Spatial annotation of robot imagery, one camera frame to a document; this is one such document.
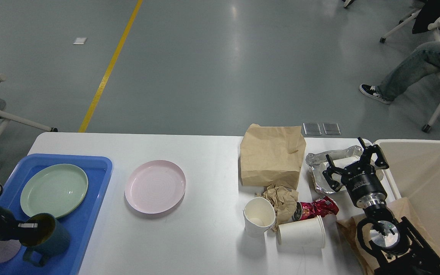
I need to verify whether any pink plate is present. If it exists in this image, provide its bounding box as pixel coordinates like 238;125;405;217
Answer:
124;160;186;214

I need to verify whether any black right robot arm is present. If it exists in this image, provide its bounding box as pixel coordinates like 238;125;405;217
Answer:
322;137;440;275

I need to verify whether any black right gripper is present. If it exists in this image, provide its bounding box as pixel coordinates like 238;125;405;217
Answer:
322;137;390;209

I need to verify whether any lying white paper cup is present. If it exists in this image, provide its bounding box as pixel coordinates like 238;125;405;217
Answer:
276;216;325;249

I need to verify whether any upright white paper cup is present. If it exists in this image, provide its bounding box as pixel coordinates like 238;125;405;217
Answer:
243;197;276;237

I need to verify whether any dark teal mug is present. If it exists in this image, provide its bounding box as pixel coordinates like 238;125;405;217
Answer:
19;213;71;267

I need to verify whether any brown paper bag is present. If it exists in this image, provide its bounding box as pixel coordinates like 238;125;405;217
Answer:
240;124;307;189

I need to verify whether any white plastic bin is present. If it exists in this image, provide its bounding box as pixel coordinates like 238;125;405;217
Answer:
375;139;440;256

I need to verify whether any crumpled brown paper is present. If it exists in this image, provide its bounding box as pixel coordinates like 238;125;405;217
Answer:
260;184;298;232

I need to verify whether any brown paper under arm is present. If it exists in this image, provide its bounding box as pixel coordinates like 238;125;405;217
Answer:
337;198;440;275

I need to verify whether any seated person in jeans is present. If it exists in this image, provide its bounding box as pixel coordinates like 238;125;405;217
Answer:
359;0;440;104

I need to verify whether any white container in foil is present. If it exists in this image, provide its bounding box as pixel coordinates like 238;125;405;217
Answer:
320;155;360;194

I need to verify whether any left floor socket plate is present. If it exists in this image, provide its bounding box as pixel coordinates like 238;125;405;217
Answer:
303;123;322;136

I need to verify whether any floor socket plate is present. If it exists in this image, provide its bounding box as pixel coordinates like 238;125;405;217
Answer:
303;123;322;136
322;123;341;136

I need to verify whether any aluminium foil tray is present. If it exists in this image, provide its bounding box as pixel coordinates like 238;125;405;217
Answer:
306;146;383;194

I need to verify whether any light green plate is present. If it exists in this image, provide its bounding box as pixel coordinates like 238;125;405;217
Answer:
20;163;89;218

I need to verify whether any blue plastic tray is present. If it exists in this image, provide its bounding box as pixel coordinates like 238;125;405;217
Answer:
0;154;112;275

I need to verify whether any right floor socket plate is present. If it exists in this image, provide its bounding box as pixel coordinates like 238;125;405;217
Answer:
322;123;341;136

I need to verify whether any red snack wrapper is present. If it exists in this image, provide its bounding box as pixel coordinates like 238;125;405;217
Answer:
291;196;340;222

